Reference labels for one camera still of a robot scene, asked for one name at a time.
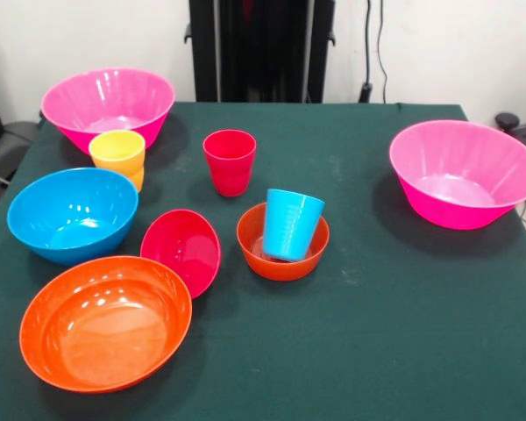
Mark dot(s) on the small orange plastic bowl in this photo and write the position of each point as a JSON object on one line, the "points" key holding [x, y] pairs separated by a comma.
{"points": [[254, 254]]}

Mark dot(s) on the blue plastic cup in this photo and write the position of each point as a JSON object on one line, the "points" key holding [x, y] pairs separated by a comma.
{"points": [[291, 228]]}

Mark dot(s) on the large orange plastic bowl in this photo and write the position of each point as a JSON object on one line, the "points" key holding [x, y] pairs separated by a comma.
{"points": [[105, 333]]}

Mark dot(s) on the small red plastic bowl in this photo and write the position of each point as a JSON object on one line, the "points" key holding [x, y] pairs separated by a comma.
{"points": [[179, 250]]}

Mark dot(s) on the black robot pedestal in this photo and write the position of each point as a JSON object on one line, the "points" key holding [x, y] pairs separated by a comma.
{"points": [[263, 52]]}

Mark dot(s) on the dark green tablecloth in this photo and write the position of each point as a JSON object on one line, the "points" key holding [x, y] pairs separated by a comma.
{"points": [[333, 351]]}

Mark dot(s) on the red plastic cup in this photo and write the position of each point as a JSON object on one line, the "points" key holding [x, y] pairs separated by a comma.
{"points": [[230, 162]]}

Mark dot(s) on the yellow plastic cup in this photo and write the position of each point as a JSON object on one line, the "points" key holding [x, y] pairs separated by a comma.
{"points": [[118, 153]]}

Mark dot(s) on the large pink plastic bowl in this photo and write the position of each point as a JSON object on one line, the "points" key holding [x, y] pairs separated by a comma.
{"points": [[109, 101], [464, 175]]}

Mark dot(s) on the blue plastic bowl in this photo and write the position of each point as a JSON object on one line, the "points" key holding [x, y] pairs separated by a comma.
{"points": [[70, 219]]}

